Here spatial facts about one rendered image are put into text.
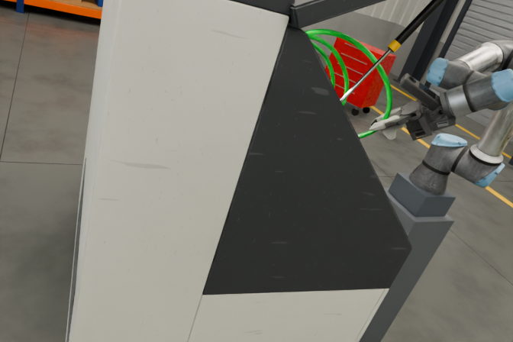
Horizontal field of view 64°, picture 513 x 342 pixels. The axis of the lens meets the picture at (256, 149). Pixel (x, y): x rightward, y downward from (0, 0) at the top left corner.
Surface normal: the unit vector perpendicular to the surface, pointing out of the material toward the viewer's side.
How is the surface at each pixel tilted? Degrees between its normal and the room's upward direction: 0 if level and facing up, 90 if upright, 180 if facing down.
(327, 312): 90
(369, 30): 90
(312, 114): 90
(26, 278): 0
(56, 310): 0
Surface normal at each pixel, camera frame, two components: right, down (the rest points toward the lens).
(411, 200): -0.88, -0.06
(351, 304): 0.29, 0.50
